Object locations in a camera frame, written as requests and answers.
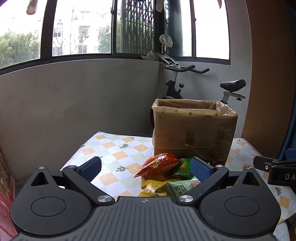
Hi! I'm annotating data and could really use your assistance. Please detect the brown wooden panel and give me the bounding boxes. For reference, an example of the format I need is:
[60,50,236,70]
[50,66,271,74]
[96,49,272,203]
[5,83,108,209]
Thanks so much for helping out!
[240,0,296,160]

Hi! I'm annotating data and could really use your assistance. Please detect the white fluffy cloth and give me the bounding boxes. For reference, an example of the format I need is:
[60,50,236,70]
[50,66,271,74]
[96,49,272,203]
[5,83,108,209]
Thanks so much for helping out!
[274,219,296,241]

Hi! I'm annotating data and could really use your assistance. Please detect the white plastic bag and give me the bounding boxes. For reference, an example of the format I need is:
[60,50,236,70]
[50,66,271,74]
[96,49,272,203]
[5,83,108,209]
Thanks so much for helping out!
[159,34,174,48]

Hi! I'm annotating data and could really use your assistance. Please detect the green corn chip packet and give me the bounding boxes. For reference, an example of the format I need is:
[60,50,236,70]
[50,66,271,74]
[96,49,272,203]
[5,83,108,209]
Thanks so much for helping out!
[171,158,197,180]

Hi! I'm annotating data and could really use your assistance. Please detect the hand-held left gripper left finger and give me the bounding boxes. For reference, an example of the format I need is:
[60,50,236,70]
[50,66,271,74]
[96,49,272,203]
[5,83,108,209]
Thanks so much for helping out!
[30,156,115,207]

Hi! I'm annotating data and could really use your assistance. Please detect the red printed bag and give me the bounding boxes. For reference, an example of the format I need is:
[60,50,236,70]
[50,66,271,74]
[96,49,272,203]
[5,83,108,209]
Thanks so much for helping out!
[0,147,19,241]

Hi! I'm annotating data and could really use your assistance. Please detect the yellow snack packet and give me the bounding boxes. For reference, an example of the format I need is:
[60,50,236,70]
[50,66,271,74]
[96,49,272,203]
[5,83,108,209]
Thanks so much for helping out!
[137,178,171,197]

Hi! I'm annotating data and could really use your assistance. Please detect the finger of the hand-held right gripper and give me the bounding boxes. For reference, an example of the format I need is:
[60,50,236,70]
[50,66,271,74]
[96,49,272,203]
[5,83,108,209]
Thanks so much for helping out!
[253,155,274,172]

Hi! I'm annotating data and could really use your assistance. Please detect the black exercise bike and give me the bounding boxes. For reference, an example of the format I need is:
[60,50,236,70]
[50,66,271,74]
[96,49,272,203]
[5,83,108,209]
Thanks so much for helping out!
[155,52,247,105]

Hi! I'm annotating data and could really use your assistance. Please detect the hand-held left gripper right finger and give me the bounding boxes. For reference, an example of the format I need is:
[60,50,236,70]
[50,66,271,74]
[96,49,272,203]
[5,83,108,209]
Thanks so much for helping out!
[177,156,266,207]

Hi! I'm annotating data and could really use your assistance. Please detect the orange-red snack packet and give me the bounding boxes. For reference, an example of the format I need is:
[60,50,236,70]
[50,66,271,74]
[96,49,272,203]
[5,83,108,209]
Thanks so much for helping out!
[134,153,182,179]

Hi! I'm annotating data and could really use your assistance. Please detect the taped brown cardboard box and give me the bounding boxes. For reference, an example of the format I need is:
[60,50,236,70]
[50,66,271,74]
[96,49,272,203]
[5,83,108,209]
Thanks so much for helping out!
[150,98,238,167]

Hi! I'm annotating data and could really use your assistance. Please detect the dark window frame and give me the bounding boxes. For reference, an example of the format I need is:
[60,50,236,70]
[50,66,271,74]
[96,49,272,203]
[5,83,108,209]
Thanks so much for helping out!
[0,0,232,77]

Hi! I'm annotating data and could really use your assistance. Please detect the light green snack packet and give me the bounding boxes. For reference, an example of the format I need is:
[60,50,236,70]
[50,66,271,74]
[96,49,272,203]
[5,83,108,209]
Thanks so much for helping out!
[166,179,201,204]

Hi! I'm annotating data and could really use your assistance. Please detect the dark metal lattice screen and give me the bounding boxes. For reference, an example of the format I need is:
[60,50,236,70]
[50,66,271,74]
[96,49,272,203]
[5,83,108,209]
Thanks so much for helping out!
[126,0,154,54]

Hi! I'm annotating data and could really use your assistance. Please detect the crumpled beige bag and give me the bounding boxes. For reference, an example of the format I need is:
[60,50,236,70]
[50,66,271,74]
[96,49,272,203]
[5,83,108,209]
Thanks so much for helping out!
[141,50,160,61]

